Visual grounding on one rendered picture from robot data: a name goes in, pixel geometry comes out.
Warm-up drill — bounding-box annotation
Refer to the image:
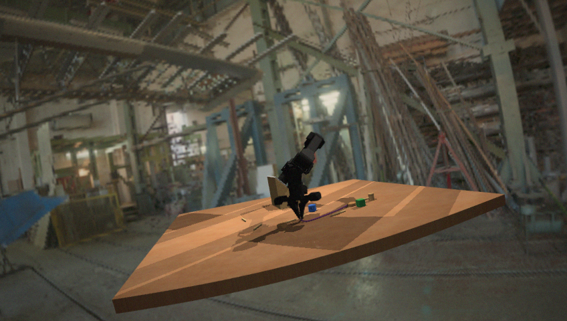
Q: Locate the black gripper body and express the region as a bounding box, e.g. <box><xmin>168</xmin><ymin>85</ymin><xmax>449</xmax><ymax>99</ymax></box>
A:
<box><xmin>274</xmin><ymin>181</ymin><xmax>321</xmax><ymax>205</ymax></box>

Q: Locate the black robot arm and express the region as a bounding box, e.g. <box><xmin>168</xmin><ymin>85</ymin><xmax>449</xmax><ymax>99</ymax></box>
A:
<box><xmin>278</xmin><ymin>132</ymin><xmax>325</xmax><ymax>185</ymax></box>

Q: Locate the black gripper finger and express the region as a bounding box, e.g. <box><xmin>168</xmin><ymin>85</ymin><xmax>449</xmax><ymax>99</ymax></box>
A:
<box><xmin>288</xmin><ymin>201</ymin><xmax>301</xmax><ymax>219</ymax></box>
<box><xmin>298</xmin><ymin>200</ymin><xmax>310</xmax><ymax>219</ymax></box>

